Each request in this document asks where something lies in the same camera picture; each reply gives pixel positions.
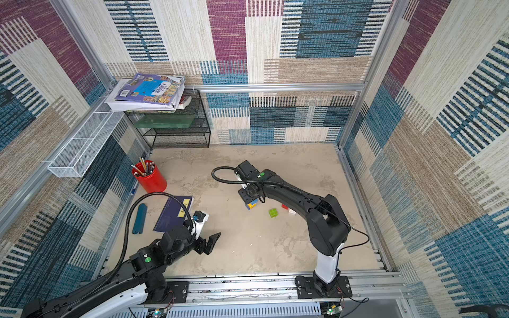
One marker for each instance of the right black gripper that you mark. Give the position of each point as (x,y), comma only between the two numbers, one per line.
(246,195)

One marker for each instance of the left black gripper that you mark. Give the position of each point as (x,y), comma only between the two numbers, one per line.
(212,240)

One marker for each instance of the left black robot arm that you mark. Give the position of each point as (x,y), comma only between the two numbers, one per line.
(130,283)

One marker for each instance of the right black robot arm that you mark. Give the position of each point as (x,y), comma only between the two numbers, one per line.
(327,225)

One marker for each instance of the lime green square lego brick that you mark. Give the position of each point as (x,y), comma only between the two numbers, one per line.
(273,213)

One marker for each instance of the purple notebook yellow label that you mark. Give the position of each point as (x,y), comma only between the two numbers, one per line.
(172,216)

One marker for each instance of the red pencil cup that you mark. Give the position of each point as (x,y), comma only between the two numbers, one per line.
(148,175)

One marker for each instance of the stack of books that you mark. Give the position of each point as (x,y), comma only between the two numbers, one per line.
(149,92)

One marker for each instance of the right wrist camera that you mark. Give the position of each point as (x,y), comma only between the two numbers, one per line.
(246,171)

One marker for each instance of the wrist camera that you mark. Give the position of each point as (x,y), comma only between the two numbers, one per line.
(246,171)
(199,218)

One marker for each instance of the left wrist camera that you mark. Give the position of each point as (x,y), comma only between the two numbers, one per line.
(199,218)

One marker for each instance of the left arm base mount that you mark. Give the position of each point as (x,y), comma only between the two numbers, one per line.
(175,292)

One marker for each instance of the black wire shelf rack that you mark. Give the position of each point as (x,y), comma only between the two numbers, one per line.
(183,128)

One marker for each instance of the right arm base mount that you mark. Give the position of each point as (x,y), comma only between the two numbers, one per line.
(315,288)

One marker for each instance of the white wire mesh basket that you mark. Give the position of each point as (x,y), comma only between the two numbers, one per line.
(77,155)

